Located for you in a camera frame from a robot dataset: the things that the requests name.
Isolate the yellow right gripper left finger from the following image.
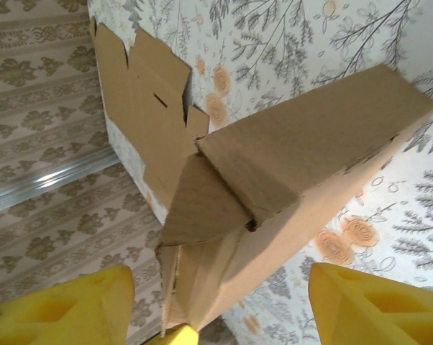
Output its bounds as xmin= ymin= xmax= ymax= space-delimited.
xmin=0 ymin=264 xmax=137 ymax=345

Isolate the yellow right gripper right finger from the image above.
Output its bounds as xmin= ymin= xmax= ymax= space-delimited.
xmin=307 ymin=262 xmax=433 ymax=345

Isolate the brown cardboard box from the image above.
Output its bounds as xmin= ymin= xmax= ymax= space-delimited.
xmin=155 ymin=63 xmax=433 ymax=335
xmin=88 ymin=16 xmax=212 ymax=220

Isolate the floral tablecloth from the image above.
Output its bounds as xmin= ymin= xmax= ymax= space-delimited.
xmin=86 ymin=0 xmax=433 ymax=345

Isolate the aluminium frame post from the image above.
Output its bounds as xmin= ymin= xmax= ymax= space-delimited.
xmin=0 ymin=149 xmax=119 ymax=216

